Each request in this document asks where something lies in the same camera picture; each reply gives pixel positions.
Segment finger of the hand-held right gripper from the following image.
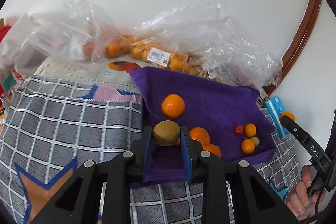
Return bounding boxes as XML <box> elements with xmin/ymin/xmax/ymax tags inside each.
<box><xmin>280</xmin><ymin>117</ymin><xmax>313</xmax><ymax>146</ymax></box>

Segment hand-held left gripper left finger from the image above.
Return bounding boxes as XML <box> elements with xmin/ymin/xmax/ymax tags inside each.
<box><xmin>30</xmin><ymin>126</ymin><xmax>154</xmax><ymax>224</ymax></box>

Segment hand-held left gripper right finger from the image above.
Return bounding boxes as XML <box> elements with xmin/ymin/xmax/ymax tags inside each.
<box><xmin>180</xmin><ymin>126</ymin><xmax>300</xmax><ymax>224</ymax></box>

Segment small orange tangerine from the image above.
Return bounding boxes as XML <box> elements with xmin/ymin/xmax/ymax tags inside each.
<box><xmin>241</xmin><ymin>139</ymin><xmax>255</xmax><ymax>155</ymax></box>
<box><xmin>244</xmin><ymin>123</ymin><xmax>257</xmax><ymax>137</ymax></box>

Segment purple towel-lined tray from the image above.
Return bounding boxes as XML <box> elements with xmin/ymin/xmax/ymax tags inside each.
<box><xmin>130</xmin><ymin>67</ymin><xmax>276</xmax><ymax>184</ymax></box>

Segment bagged small brown fruits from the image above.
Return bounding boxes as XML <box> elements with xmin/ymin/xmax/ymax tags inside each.
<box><xmin>189</xmin><ymin>55</ymin><xmax>223</xmax><ymax>80</ymax></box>

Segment person's right hand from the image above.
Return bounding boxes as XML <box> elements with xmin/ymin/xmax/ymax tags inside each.
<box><xmin>286</xmin><ymin>165</ymin><xmax>326</xmax><ymax>220</ymax></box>

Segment blue tissue pack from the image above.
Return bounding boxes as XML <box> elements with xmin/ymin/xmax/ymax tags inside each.
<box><xmin>265</xmin><ymin>95</ymin><xmax>289</xmax><ymax>139</ymax></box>

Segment clear plastic bag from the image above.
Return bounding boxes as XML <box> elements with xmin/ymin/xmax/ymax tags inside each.
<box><xmin>189</xmin><ymin>38</ymin><xmax>283</xmax><ymax>92</ymax></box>
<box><xmin>28</xmin><ymin>0</ymin><xmax>121</xmax><ymax>65</ymax></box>
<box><xmin>105</xmin><ymin>1</ymin><xmax>237</xmax><ymax>75</ymax></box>

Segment grey checked blanket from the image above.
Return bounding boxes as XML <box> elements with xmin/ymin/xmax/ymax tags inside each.
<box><xmin>0</xmin><ymin>74</ymin><xmax>302</xmax><ymax>224</ymax></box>

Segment teal and white box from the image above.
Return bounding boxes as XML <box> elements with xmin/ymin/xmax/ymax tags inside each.
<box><xmin>0</xmin><ymin>69</ymin><xmax>24</xmax><ymax>97</ymax></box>

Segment white plastic shopping bag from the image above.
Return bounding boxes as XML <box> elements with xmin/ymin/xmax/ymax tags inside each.
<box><xmin>0</xmin><ymin>13</ymin><xmax>53</xmax><ymax>77</ymax></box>

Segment red paper bag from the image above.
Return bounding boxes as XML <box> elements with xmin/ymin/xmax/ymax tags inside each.
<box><xmin>0</xmin><ymin>26</ymin><xmax>12</xmax><ymax>43</ymax></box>

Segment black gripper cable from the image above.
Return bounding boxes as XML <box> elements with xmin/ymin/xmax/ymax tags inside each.
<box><xmin>314</xmin><ymin>187</ymin><xmax>328</xmax><ymax>222</ymax></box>

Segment thin black cable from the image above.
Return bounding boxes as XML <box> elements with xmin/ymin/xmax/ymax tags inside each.
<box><xmin>257</xmin><ymin>94</ymin><xmax>271</xmax><ymax>109</ymax></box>

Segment brown wooden door frame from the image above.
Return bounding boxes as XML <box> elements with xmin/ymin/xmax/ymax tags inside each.
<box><xmin>262</xmin><ymin>0</ymin><xmax>323</xmax><ymax>94</ymax></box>

